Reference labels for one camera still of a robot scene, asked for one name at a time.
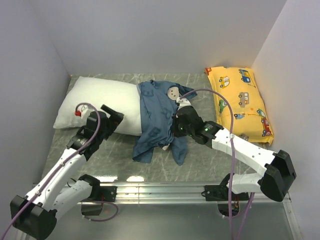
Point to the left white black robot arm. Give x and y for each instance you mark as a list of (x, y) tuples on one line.
[(37, 213)]

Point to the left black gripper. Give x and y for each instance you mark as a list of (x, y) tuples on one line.
[(113, 120)]

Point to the yellow car print pillow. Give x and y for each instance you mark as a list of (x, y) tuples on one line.
[(241, 102)]

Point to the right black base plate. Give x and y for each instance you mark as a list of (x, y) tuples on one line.
[(220, 193)]

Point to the white pillow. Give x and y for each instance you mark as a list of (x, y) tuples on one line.
[(120, 96)]

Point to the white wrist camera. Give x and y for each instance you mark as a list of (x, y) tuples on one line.
[(182, 102), (83, 111)]

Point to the aluminium mounting rail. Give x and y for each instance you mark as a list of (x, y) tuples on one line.
[(159, 193)]

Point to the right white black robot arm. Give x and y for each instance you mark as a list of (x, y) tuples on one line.
[(274, 171)]

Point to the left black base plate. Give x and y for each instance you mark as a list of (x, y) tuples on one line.
[(105, 193)]

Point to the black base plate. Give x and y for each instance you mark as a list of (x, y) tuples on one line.
[(105, 193), (220, 193)]

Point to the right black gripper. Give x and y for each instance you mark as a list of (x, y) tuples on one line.
[(175, 132)]

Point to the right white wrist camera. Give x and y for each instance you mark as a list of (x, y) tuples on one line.
[(182, 102)]

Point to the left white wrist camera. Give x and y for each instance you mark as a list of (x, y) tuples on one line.
[(83, 111)]

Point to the blue cartoon mouse pillowcase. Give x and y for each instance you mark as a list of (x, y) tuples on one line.
[(158, 105)]

